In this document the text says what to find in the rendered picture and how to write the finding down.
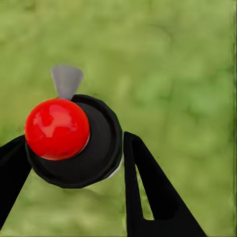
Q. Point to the insectifuge atomizer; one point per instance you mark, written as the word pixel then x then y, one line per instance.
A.
pixel 75 140

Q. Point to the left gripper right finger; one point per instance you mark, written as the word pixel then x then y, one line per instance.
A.
pixel 172 216

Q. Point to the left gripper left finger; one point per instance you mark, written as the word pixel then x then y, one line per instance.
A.
pixel 14 170

